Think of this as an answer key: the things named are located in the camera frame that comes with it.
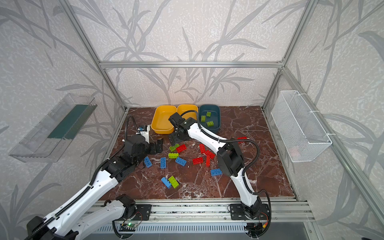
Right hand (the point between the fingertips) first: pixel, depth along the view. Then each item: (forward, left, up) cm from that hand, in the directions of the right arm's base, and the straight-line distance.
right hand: (179, 134), depth 91 cm
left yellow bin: (+14, +16, -8) cm, 23 cm away
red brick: (-4, -1, -10) cm, 11 cm away
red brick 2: (-13, -11, -11) cm, 20 cm away
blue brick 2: (-13, -1, -11) cm, 17 cm away
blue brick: (-15, +9, -9) cm, 20 cm away
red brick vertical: (-14, -18, -9) cm, 24 cm away
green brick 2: (-10, +4, -9) cm, 14 cm away
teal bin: (+21, -20, -10) cm, 31 cm away
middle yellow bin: (+27, +2, -6) cm, 28 cm away
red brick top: (-4, -14, -10) cm, 18 cm away
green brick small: (+21, -15, -10) cm, 27 cm away
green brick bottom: (-25, +2, -10) cm, 27 cm away
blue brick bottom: (-26, +6, -9) cm, 28 cm away
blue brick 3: (-20, -22, -11) cm, 32 cm away
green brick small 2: (+26, -19, -11) cm, 34 cm away
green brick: (-5, +5, -10) cm, 12 cm away
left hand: (-8, +9, +12) cm, 17 cm away
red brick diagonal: (-8, -19, -11) cm, 23 cm away
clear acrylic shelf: (-16, +53, +22) cm, 59 cm away
